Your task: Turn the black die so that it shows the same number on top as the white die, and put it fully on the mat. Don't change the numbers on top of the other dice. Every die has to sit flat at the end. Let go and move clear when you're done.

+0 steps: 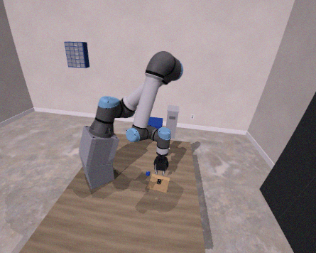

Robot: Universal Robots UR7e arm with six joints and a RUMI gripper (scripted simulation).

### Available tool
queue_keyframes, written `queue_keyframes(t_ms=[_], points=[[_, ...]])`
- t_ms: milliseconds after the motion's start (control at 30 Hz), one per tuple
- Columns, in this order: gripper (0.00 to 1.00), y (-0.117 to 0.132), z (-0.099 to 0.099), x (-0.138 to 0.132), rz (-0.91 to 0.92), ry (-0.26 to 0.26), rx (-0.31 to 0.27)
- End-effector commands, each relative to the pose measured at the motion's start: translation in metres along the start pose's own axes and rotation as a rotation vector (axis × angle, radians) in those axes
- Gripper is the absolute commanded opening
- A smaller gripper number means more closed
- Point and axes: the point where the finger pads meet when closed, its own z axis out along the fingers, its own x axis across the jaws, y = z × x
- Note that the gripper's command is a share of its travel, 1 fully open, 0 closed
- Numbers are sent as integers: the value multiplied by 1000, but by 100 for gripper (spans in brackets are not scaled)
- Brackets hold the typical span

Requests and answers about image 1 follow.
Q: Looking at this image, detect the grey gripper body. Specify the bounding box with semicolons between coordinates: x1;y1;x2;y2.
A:
154;152;168;171

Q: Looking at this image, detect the tan flat mat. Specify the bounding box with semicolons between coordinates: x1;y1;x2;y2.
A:
147;174;170;193

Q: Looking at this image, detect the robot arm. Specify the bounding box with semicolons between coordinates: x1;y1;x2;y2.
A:
89;51;183;155

